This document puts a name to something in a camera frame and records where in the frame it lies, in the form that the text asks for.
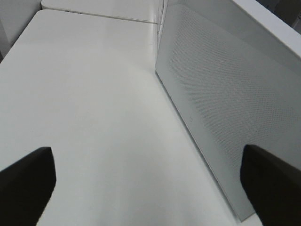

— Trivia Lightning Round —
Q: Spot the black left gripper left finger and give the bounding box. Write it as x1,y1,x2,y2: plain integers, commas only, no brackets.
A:
0,147,56,226

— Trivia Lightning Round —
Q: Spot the white microwave door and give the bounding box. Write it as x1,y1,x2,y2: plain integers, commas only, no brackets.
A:
156,0,301,221

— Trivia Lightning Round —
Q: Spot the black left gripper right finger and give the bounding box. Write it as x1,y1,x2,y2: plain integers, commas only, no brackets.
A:
240,145,301,226

